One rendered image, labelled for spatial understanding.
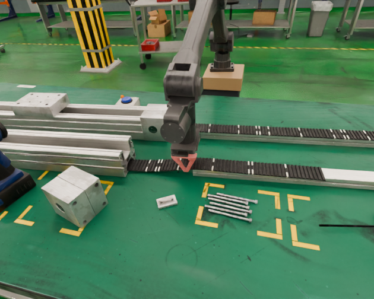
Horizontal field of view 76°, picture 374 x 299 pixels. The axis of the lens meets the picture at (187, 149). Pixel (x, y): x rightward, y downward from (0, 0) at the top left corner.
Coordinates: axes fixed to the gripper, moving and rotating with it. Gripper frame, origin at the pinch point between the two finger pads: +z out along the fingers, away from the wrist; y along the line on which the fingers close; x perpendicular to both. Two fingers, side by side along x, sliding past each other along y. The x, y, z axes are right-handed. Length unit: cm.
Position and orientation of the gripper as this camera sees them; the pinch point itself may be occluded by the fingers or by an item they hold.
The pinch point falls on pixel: (187, 163)
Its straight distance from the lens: 70.7
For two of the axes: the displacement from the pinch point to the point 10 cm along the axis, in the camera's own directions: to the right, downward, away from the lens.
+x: 9.9, 0.6, -1.6
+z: 0.5, 7.9, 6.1
